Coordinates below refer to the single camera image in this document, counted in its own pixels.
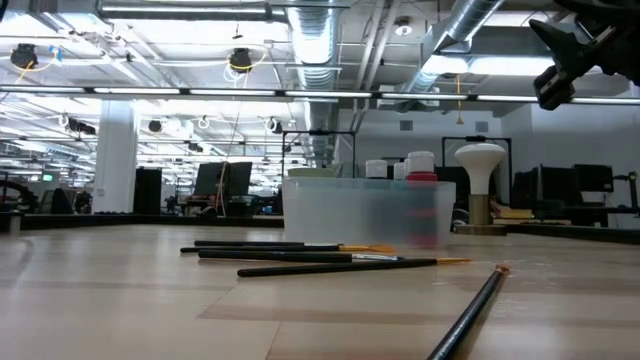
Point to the black aluminium rig frame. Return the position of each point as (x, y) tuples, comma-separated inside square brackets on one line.
[(75, 220)]

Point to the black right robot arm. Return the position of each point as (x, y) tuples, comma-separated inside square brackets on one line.
[(620, 7)]

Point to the clear glass with white lid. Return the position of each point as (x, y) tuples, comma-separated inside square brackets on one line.
[(480, 160)]

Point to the black paintbrush orange tip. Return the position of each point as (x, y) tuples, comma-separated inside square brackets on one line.
[(325, 268)]

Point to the clear plastic bin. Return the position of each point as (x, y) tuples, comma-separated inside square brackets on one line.
[(340, 215)]

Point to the black fan brush orange bristles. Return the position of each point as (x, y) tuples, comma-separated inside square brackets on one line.
[(370, 247)]

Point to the silver spiral air duct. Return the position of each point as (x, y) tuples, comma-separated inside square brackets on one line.
[(314, 40), (470, 20)]

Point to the tall black cabinet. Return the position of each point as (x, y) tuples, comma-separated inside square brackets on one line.
[(147, 192)]

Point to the black desk monitor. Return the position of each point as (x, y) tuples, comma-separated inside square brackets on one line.
[(550, 182), (594, 177)]

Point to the black monitor back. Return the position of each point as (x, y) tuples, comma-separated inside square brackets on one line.
[(210, 177), (240, 177)]

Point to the small reddish brown paint bottle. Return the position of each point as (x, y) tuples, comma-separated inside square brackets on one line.
[(421, 162)]

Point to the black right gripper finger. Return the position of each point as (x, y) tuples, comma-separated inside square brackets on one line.
[(560, 52), (575, 39)]

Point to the yellow book stack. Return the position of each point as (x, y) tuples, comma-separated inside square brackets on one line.
[(512, 214)]

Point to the black paintbrush long silver ferrule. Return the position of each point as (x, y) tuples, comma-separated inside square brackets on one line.
[(275, 256)]

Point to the white square pillar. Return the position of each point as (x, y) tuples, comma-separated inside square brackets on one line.
[(115, 165)]

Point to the vertical metal pole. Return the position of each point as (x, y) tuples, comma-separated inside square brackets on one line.
[(325, 93)]

